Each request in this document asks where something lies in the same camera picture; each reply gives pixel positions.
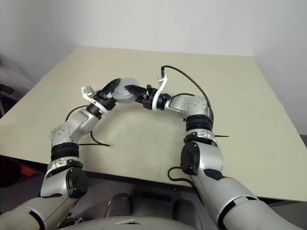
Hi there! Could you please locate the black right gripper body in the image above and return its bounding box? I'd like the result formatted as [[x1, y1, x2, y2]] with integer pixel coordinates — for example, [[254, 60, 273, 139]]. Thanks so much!
[[141, 84, 158, 110]]

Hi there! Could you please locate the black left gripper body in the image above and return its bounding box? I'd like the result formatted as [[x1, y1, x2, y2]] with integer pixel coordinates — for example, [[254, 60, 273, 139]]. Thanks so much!
[[94, 92, 118, 112]]

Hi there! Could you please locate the grey round motor lid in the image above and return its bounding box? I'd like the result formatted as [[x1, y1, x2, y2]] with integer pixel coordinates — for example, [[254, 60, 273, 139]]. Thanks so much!
[[111, 81, 138, 104]]

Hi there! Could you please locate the dark rounded shape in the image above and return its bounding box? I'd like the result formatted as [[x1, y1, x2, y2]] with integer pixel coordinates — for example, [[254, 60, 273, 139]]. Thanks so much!
[[106, 193, 133, 218]]

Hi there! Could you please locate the red object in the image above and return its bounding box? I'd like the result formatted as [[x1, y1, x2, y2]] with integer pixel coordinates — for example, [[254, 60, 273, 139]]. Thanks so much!
[[20, 166, 37, 177]]

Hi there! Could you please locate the grey robot torso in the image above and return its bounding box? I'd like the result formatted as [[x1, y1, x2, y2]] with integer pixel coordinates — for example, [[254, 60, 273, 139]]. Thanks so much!
[[69, 215, 216, 230]]

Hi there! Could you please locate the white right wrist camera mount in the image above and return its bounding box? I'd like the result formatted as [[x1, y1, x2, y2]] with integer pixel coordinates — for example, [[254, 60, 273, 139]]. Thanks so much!
[[152, 69, 169, 112]]

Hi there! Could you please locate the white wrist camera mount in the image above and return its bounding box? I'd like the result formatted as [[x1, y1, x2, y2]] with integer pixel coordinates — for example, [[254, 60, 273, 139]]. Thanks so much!
[[152, 69, 169, 112], [81, 86, 107, 115]]

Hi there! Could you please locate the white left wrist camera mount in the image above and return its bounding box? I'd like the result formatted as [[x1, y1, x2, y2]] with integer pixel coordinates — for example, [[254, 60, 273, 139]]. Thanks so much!
[[81, 86, 107, 115]]

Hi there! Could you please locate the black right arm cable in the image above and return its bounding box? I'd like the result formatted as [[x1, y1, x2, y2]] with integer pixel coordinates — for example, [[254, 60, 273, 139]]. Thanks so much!
[[161, 66, 214, 188]]

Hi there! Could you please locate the black table frame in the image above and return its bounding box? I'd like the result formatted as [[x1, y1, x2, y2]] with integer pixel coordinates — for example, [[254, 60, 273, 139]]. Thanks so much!
[[83, 171, 195, 190]]

